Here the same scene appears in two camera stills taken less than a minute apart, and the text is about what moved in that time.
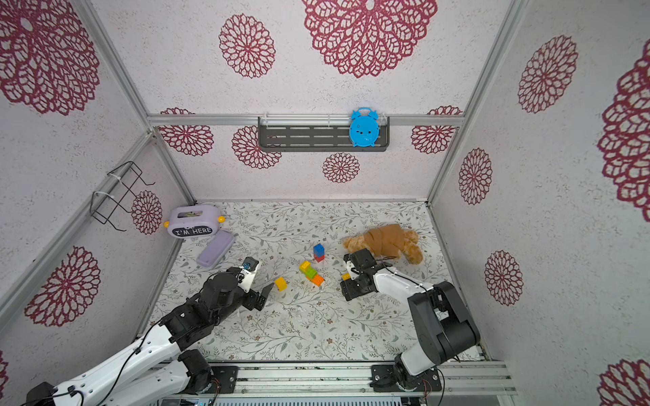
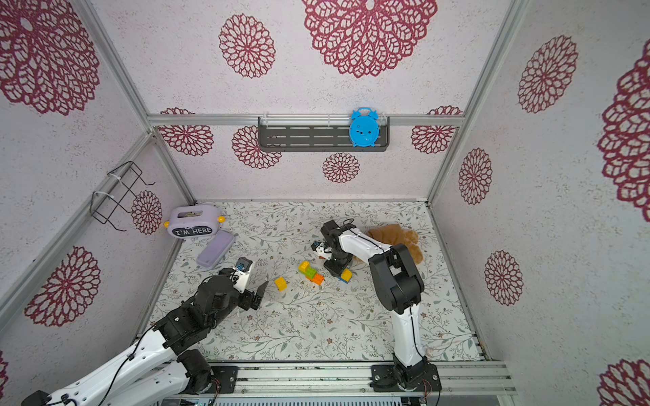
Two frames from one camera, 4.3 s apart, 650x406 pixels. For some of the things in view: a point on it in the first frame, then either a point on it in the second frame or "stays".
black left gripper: [253, 302] stays
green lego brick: [311, 272] stays
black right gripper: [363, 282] to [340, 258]
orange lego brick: [317, 280] stays
